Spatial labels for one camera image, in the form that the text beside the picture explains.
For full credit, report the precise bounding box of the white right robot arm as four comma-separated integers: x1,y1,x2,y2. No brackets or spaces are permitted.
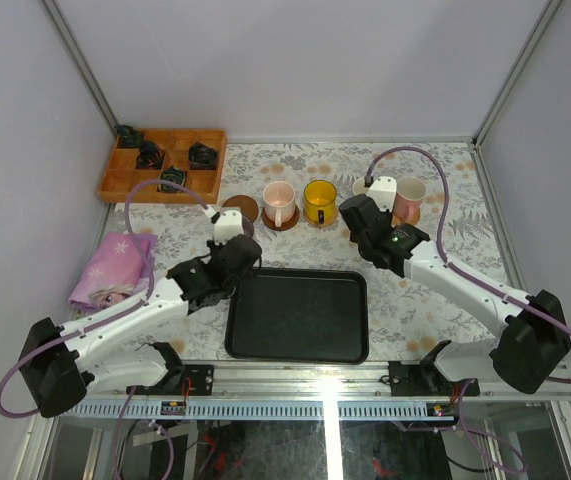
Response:
339,194,571,395

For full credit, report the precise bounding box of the dark rolled fabric bundle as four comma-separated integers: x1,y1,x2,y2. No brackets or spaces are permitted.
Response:
115,124,144,149
136,140,165,170
188,142,219,170

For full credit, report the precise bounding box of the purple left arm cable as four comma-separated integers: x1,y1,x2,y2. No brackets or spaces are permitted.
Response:
0,179,219,480

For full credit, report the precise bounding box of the brown wooden coaster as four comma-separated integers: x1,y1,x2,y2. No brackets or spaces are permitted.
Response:
222,195,259,222
261,204,300,232

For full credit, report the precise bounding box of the purple patterned cloth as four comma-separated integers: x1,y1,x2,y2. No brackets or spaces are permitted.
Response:
68,232,157,312

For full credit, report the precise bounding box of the yellow glass cup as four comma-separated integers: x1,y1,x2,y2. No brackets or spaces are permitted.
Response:
304,180,337,223

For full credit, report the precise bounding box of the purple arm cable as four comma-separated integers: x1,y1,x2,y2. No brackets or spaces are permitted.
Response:
0,179,219,480
364,145,571,474

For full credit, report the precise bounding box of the aluminium front frame rail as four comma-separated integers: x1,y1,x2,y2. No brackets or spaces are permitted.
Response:
39,357,571,401

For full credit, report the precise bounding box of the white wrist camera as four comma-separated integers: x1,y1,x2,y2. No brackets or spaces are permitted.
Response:
365,176,397,212
205,206,244,245

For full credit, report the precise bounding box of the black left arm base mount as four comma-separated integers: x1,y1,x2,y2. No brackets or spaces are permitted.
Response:
126,364,214,398

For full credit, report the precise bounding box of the blue mug cream inside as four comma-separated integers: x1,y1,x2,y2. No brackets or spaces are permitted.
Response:
352,176,397,196

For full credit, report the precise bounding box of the orange wooden divided tray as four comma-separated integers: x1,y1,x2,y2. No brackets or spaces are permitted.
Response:
98,128,227,204

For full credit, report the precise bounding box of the mauve mug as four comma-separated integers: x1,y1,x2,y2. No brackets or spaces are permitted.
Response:
242,215,255,238

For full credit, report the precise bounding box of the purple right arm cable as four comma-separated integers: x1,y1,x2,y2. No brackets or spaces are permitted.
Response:
364,145,571,474

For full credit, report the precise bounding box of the light pink mug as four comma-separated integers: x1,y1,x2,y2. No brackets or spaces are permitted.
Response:
263,181,296,228

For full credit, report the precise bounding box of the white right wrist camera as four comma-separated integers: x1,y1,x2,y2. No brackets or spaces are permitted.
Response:
365,176,397,212

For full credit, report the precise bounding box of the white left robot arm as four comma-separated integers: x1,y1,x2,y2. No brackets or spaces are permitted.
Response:
19,235,262,418

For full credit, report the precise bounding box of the black serving tray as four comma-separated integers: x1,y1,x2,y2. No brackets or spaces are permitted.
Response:
224,267,369,365

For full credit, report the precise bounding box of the pink mug cream inside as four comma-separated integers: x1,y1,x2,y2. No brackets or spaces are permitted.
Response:
393,177,426,222

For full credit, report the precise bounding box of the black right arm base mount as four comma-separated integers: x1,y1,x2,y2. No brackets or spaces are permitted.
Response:
379,341,463,397

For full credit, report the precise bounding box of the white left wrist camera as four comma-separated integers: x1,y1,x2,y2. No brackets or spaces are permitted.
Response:
205,206,244,245

